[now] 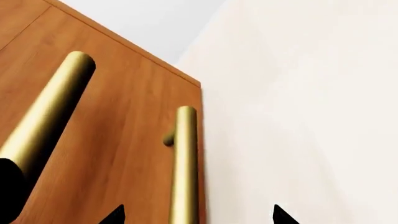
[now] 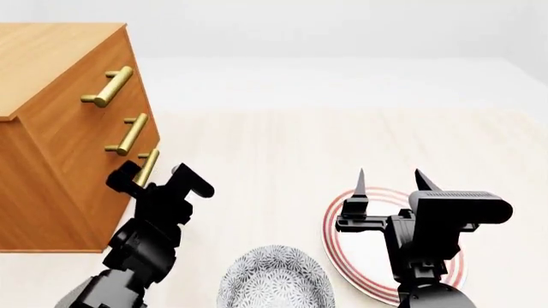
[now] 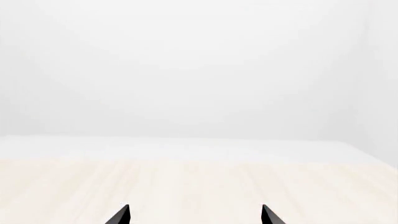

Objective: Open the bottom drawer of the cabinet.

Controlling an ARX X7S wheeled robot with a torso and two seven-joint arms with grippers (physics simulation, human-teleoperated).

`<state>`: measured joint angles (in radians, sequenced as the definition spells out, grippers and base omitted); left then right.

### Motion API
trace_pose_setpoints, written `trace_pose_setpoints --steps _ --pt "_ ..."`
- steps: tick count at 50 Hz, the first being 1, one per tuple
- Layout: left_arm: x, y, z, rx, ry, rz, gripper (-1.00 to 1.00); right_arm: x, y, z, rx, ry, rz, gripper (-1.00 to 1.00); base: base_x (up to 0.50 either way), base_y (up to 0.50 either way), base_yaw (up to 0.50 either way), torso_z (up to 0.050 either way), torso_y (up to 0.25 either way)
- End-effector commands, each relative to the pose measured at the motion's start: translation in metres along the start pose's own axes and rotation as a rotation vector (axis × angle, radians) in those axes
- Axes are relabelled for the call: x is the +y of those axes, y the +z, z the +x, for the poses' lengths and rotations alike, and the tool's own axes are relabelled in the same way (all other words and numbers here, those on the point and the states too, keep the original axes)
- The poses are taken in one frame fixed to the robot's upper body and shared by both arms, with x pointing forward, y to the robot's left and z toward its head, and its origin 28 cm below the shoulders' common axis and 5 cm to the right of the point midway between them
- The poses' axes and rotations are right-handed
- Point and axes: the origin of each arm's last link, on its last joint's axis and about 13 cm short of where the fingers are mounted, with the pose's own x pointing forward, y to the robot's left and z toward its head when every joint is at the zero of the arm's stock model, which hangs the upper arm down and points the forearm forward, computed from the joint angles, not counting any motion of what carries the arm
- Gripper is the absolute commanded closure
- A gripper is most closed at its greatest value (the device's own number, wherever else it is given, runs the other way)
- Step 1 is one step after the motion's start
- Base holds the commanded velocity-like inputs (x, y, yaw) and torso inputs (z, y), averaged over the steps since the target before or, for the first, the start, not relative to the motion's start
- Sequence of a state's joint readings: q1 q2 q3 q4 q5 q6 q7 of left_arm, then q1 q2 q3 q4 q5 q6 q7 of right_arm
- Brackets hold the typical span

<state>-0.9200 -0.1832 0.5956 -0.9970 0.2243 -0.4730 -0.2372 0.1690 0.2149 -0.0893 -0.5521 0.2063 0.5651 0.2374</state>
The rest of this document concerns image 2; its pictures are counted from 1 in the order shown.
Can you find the black right gripper camera box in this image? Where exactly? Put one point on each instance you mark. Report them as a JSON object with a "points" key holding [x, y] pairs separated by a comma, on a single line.
{"points": [[462, 208]]}

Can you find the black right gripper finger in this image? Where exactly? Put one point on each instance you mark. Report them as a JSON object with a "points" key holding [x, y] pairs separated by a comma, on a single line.
{"points": [[424, 183], [359, 199]]}

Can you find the grey floral patterned bowl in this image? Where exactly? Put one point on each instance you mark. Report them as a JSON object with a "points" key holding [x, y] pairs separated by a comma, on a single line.
{"points": [[276, 279]]}

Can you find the white plate with red rings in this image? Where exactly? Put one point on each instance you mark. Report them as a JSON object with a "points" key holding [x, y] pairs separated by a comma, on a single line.
{"points": [[364, 256]]}

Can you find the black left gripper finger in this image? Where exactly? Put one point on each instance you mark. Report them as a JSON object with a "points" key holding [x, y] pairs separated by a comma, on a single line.
{"points": [[122, 178], [175, 170]]}

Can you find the wooden three-drawer cabinet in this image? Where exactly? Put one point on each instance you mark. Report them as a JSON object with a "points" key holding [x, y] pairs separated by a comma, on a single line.
{"points": [[47, 154]]}

